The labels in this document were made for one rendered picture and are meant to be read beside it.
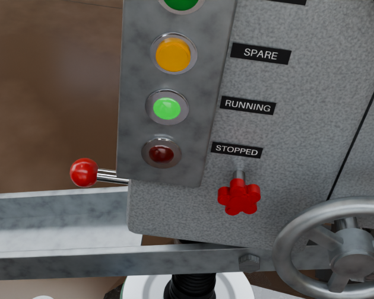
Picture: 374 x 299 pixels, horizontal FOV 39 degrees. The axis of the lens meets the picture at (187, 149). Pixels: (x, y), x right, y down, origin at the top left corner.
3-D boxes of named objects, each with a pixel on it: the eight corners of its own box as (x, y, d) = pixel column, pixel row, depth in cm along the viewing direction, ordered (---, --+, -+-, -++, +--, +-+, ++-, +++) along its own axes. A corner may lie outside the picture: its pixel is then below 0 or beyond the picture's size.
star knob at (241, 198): (252, 187, 52) (261, 158, 49) (254, 220, 49) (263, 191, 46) (215, 182, 52) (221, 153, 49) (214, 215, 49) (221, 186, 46)
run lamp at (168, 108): (180, 114, 45) (183, 92, 43) (179, 125, 44) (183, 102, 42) (152, 111, 44) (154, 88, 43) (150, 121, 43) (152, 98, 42)
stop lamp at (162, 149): (174, 158, 48) (177, 139, 46) (173, 169, 47) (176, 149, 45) (148, 155, 48) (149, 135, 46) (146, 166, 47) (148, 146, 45)
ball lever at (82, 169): (140, 179, 59) (143, 159, 57) (137, 200, 57) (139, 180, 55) (73, 171, 59) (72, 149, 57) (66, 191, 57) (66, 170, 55)
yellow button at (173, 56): (189, 67, 41) (193, 38, 39) (187, 75, 40) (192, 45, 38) (155, 63, 41) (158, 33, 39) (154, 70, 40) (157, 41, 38)
